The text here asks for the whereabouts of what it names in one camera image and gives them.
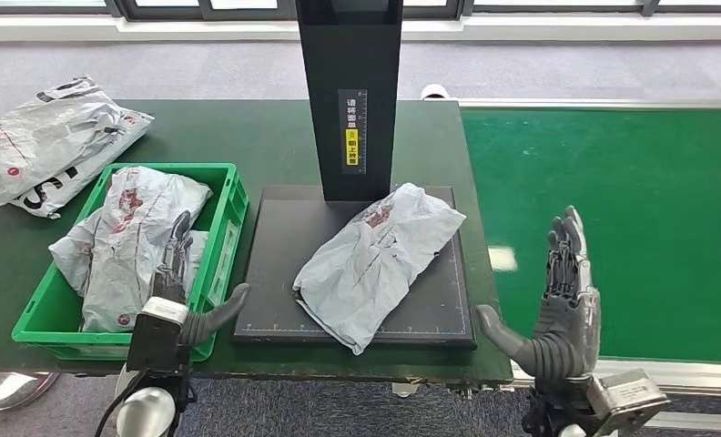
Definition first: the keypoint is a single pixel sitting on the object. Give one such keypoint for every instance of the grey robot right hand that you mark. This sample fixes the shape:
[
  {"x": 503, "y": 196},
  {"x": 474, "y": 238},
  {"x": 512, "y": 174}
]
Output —
[{"x": 562, "y": 344}]

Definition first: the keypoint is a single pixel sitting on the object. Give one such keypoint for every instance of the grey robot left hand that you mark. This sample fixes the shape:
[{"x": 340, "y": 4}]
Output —
[{"x": 213, "y": 323}]

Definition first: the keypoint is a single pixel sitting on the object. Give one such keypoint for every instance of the grey poly mailer red print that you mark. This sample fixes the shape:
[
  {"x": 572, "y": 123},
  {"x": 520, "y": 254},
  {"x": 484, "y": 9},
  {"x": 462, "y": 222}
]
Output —
[
  {"x": 71, "y": 253},
  {"x": 378, "y": 265},
  {"x": 131, "y": 253}
]

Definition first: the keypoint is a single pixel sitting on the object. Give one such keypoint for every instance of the green conveyor belt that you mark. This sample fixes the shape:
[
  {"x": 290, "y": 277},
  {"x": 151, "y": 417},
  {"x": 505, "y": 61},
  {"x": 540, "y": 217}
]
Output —
[{"x": 638, "y": 181}]

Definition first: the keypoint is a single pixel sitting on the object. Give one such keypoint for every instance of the black inbound scanner machine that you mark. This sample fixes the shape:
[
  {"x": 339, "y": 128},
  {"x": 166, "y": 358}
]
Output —
[{"x": 351, "y": 90}]

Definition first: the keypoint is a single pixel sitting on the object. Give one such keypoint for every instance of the green plastic crate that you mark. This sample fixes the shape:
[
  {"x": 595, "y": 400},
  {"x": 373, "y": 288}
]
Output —
[{"x": 59, "y": 313}]

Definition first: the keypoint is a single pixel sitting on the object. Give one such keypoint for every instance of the white table foot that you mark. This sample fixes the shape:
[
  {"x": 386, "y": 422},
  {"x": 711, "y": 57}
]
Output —
[{"x": 404, "y": 390}]

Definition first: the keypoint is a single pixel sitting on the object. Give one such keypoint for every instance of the white bag with black letters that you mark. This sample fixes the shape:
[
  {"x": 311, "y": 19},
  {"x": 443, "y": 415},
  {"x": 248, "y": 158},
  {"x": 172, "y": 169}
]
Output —
[{"x": 50, "y": 202}]

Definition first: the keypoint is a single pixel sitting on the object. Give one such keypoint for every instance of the shiny metal round base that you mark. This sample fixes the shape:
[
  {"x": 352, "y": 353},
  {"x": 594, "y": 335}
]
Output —
[{"x": 11, "y": 389}]

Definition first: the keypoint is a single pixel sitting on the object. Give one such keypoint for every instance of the black yellow ruler label sticker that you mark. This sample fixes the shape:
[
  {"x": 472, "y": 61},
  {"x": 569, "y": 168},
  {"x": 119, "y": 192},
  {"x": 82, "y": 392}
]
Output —
[{"x": 352, "y": 133}]

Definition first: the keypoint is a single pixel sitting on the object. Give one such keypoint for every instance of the white crumpled courier bag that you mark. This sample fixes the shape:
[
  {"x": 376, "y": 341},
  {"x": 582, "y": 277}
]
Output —
[{"x": 35, "y": 133}]

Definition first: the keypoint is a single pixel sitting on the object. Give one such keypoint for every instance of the white round cap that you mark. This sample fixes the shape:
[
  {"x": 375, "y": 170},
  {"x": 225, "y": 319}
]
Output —
[{"x": 434, "y": 91}]

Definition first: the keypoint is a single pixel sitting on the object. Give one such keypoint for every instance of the white window sill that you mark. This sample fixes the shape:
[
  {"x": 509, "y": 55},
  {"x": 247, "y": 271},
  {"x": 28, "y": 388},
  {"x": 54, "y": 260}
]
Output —
[{"x": 577, "y": 29}]

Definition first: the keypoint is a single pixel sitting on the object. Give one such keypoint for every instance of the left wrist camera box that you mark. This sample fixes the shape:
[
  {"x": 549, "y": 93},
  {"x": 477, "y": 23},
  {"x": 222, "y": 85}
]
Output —
[{"x": 158, "y": 338}]

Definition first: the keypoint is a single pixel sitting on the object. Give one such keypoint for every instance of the aluminium conveyor frame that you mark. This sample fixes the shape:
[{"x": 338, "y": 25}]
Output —
[{"x": 698, "y": 374}]

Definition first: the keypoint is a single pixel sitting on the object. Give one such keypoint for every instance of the dark window frame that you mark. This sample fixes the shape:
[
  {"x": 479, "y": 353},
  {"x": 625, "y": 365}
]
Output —
[{"x": 167, "y": 12}]

